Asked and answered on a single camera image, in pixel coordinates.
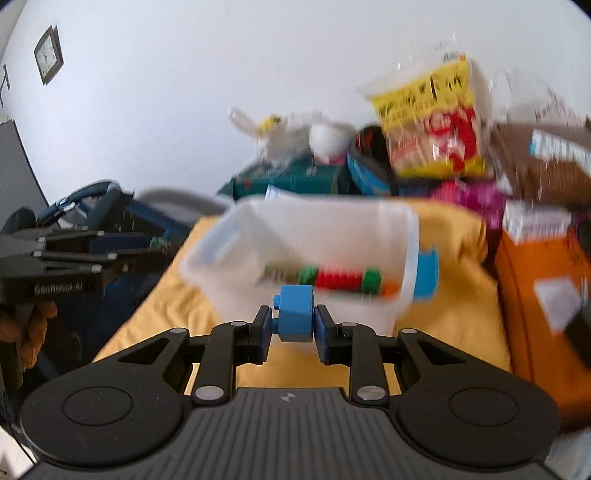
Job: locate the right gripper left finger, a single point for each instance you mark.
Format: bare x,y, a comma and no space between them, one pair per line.
221,352

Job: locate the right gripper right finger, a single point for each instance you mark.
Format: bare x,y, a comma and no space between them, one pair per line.
359,348

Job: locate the long red brick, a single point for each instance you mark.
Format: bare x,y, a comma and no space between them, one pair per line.
339,280

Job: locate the small blue block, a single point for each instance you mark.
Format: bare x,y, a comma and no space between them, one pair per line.
294,306

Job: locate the green patterned tile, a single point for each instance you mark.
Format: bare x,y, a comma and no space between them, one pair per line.
308,274

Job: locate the green duplo brick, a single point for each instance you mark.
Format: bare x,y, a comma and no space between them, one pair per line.
372,281

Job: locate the person left hand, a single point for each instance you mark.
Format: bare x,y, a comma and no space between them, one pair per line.
33,335

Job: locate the dark blue bag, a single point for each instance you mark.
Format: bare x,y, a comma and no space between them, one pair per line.
86,322

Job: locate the white plastic bin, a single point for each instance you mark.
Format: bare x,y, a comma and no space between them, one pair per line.
349,234

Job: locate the yellow cloth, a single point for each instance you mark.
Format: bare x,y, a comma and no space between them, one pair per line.
464,313

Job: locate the green tissue pack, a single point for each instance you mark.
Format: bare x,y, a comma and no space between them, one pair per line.
301,176

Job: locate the pink shiny bag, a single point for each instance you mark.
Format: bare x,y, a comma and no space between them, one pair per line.
482,198

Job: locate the orange box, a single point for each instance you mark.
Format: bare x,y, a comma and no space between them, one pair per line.
540,353

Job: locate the white ball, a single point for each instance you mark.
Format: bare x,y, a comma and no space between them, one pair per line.
328,139

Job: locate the small white box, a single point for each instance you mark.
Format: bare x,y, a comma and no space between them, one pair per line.
524,222

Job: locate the white plastic bag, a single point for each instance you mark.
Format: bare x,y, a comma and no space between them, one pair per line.
278,139

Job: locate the yellow shrimp cracker bag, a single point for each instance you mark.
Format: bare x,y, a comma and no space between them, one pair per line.
428,112

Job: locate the brown parcel bag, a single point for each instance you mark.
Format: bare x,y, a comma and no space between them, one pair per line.
544,164

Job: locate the wall clock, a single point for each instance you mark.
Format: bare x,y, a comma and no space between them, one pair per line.
48,55

